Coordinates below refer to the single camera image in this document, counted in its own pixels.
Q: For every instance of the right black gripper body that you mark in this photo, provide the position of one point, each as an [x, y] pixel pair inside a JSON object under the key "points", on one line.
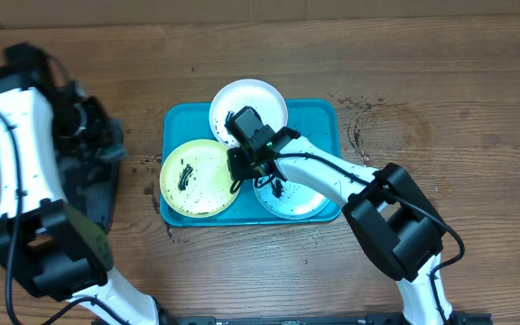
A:
{"points": [[240, 167]]}

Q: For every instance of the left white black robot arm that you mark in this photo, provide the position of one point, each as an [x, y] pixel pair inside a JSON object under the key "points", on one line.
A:
{"points": [[46, 245]]}

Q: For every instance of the black water tray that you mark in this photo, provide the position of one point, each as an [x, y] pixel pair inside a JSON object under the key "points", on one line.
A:
{"points": [[89, 172]]}

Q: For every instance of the light blue dirty plate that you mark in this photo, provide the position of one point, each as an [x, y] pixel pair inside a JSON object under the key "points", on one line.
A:
{"points": [[288, 200]]}

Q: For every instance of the white plate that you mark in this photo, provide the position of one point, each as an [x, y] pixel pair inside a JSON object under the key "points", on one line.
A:
{"points": [[266, 100]]}

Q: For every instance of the teal plastic tray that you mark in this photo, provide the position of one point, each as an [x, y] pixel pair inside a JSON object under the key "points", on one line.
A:
{"points": [[314, 118]]}

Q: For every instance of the yellow-green plate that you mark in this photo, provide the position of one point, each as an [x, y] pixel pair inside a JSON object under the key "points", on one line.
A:
{"points": [[195, 181]]}

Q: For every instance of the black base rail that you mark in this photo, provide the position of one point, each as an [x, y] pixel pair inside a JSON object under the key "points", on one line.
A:
{"points": [[383, 318]]}

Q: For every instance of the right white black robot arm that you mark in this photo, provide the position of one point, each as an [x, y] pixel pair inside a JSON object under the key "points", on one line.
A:
{"points": [[395, 224]]}

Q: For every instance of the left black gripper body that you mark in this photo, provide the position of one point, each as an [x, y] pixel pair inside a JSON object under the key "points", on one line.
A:
{"points": [[86, 125]]}

